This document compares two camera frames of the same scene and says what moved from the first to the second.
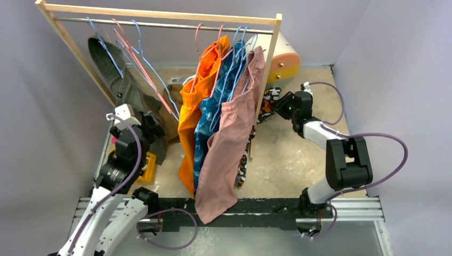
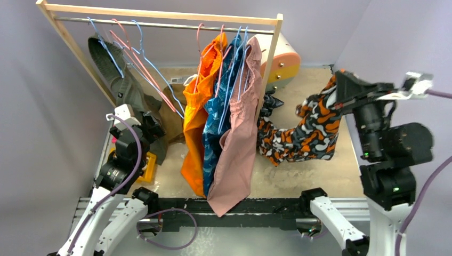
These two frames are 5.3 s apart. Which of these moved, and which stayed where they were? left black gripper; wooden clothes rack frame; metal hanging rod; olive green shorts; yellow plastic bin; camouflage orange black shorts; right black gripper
Moved: camouflage orange black shorts; right black gripper
Stayed: yellow plastic bin; olive green shorts; metal hanging rod; wooden clothes rack frame; left black gripper
